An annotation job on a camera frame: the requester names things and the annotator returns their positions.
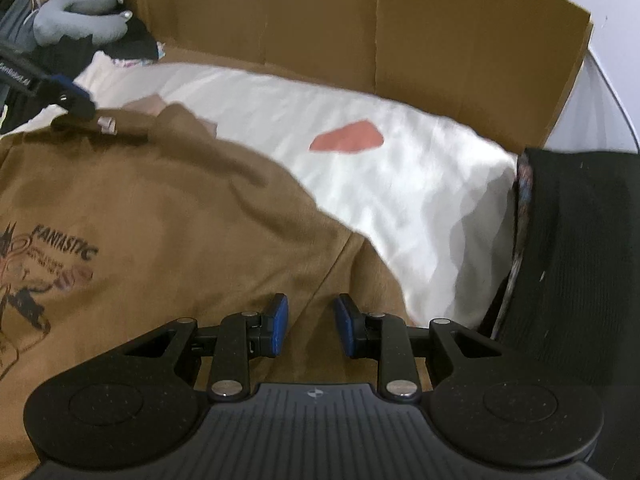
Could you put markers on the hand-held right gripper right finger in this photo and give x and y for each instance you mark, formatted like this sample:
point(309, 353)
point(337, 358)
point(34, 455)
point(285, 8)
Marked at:
point(344, 325)

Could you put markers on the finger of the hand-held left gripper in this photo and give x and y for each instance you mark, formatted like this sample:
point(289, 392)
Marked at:
point(72, 91)

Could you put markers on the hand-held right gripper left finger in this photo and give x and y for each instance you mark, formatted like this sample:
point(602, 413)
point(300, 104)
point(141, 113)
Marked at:
point(280, 325)

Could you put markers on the brown printed t-shirt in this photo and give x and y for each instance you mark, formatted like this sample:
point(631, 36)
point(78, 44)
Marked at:
point(165, 220)

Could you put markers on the floral patterned cloth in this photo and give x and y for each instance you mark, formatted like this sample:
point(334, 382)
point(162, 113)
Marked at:
point(150, 55)

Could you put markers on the patterned cloth edge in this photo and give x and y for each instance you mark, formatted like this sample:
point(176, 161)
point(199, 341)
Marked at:
point(520, 210)

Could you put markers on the dark knit garment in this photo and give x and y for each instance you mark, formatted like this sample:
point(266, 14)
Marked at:
point(580, 260)

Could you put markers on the brown cardboard sheet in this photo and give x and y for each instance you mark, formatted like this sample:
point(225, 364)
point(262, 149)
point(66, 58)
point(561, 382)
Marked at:
point(400, 35)

